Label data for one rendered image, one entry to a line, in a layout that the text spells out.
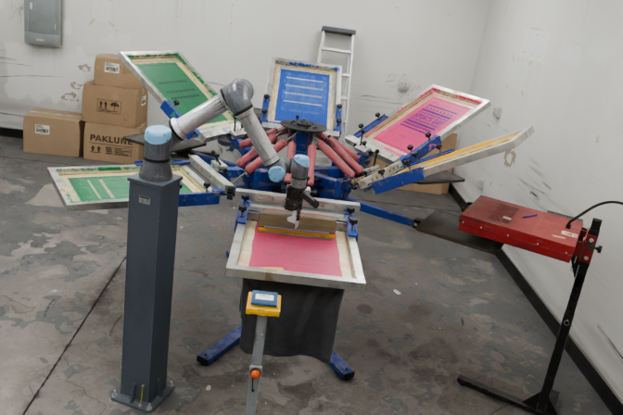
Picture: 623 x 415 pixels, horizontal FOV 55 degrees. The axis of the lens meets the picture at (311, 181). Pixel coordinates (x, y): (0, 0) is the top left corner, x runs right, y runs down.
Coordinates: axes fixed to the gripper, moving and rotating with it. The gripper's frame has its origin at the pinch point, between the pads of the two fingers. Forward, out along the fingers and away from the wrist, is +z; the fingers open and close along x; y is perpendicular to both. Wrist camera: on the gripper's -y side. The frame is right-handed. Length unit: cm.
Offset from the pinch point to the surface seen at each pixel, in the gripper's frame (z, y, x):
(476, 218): -10, -93, -15
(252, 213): -1.1, 22.6, -5.4
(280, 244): 5.3, 7.2, 13.4
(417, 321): 100, -99, -95
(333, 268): 5.3, -17.1, 33.0
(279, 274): 2, 7, 51
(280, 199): -1.4, 9.5, -30.4
